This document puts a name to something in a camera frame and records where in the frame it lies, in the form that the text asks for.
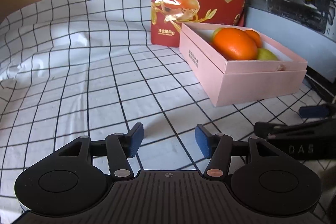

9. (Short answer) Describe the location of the yellow lemon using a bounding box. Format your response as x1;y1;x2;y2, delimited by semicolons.
211;27;222;42

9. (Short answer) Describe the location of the computer monitor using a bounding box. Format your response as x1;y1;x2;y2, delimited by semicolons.
245;0;335;101

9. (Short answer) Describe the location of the pink cardboard box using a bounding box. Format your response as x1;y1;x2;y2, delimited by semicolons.
179;23;307;106

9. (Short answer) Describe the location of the white checkered tablecloth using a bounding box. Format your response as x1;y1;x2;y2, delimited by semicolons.
1;0;322;223

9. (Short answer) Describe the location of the large orange fruit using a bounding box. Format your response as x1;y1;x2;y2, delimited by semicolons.
211;27;257;61

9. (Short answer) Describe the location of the green pear in box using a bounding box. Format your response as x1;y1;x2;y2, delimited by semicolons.
256;48;278;61

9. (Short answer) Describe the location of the mandarin orange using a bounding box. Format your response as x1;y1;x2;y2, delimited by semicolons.
244;29;263;48

